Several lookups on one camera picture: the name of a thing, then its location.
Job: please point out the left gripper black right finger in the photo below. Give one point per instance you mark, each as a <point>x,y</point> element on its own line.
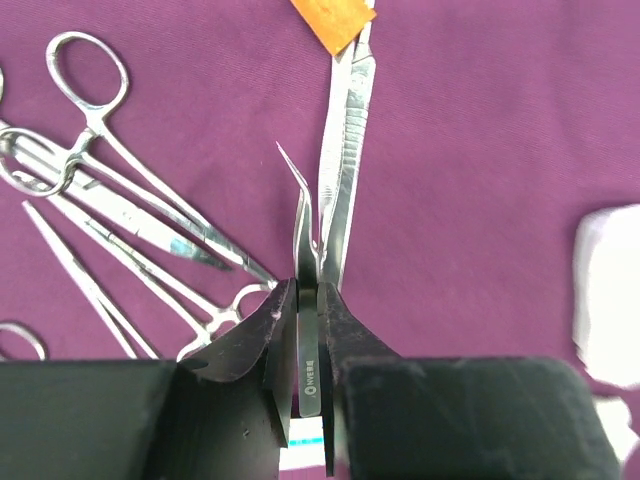
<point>505,417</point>

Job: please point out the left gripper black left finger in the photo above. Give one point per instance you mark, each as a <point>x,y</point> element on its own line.
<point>221,413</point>

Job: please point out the suture packet white green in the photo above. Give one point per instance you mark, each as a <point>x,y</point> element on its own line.
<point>306,445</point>

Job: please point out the curved tip tweezers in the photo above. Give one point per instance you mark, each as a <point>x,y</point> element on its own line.
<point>306,300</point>

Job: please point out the scalpel with orange cover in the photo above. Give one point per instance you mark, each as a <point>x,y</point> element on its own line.
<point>323,221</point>

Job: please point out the surgical scissors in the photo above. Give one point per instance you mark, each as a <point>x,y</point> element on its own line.
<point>44,158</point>

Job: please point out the hemostat forceps lower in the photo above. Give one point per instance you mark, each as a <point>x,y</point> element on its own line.
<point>50,298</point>

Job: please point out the gauze pad middle right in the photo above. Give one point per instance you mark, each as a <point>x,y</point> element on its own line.
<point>616,420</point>

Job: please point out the gauze pad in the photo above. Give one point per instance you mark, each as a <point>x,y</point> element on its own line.
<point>616,420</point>
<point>606,294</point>

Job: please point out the purple cloth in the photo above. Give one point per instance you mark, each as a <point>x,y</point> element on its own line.
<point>494,127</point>

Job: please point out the gauze pad top right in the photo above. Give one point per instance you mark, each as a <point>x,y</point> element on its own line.
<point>606,294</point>

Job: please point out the hemostat forceps upper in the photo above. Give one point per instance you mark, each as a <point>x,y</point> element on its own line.
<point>173,207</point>

